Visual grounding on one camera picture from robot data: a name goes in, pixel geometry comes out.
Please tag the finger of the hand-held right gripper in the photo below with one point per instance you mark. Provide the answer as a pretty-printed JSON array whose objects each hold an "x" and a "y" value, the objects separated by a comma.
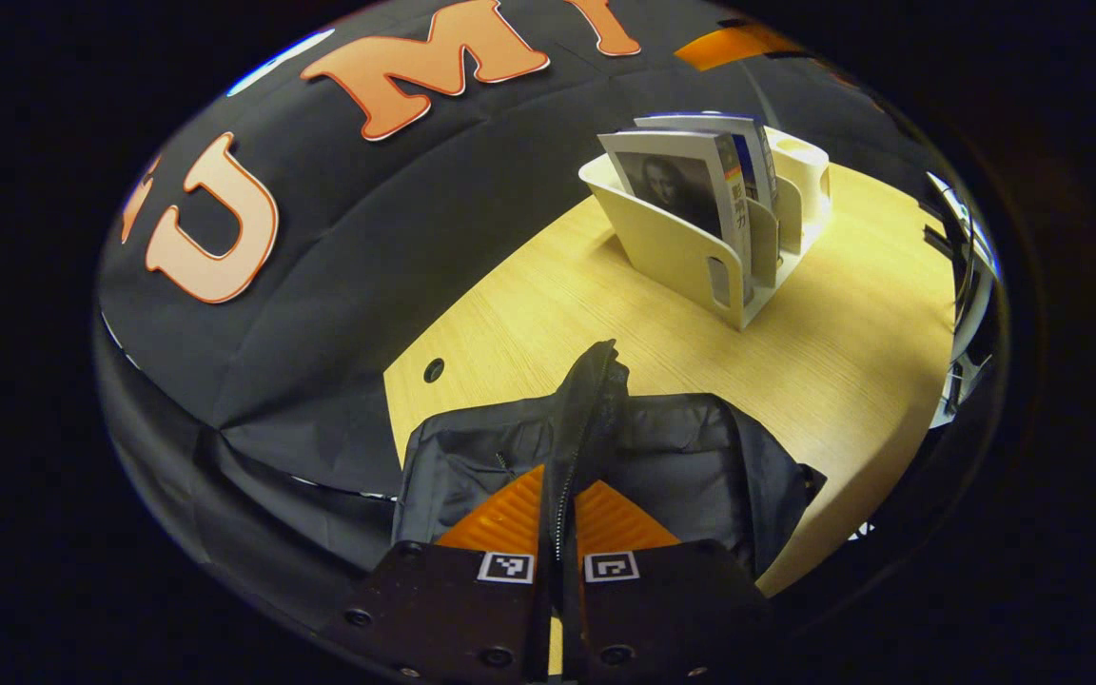
[{"x": 738, "y": 46}]

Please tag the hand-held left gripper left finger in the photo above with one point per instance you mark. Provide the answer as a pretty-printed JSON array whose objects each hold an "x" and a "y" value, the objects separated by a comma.
[{"x": 453, "y": 618}]

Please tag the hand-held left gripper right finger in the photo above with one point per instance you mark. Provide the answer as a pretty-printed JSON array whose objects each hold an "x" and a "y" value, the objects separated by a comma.
[{"x": 672, "y": 618}]

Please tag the blue cover book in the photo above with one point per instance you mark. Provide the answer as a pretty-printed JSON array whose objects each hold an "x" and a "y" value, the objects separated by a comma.
[{"x": 748, "y": 143}]

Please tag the portrait cover book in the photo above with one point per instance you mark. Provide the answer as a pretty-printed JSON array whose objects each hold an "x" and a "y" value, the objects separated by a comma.
[{"x": 672, "y": 185}]

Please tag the black schoolbag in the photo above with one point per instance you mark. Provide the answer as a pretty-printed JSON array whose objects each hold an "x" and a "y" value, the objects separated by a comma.
[{"x": 681, "y": 457}]

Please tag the white bookshelf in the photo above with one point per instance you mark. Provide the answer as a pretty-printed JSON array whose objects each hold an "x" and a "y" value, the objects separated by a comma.
[{"x": 672, "y": 257}]

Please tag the white metal frame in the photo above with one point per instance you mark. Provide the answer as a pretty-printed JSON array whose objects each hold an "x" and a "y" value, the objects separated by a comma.
[{"x": 976, "y": 314}]

